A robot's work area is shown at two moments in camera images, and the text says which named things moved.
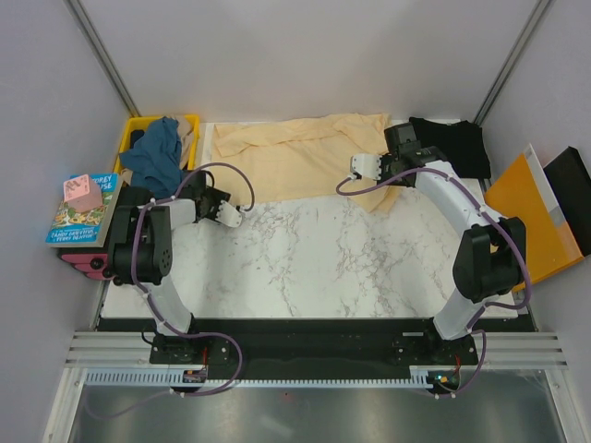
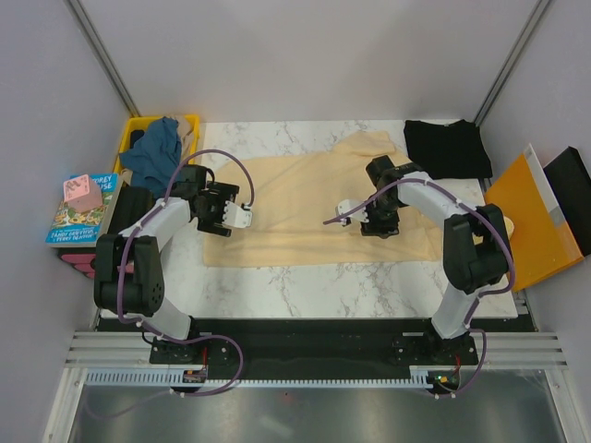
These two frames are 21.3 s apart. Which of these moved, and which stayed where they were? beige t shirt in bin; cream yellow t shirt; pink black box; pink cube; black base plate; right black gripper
Moved: cream yellow t shirt; right black gripper
Stayed: beige t shirt in bin; pink cube; pink black box; black base plate
